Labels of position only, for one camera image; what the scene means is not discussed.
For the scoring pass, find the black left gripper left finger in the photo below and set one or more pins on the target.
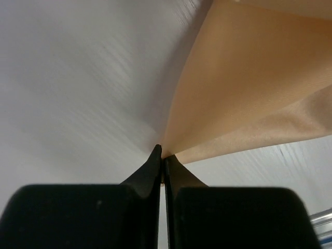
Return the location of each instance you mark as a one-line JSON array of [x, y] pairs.
[[124, 215]]

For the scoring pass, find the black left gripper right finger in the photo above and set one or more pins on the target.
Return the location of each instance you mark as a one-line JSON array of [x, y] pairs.
[[200, 216]]

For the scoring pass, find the peach satin napkin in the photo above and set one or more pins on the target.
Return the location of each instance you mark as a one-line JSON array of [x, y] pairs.
[[258, 74]]

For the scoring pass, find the aluminium frame rail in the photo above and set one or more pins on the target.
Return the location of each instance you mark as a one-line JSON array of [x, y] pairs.
[[322, 224]]

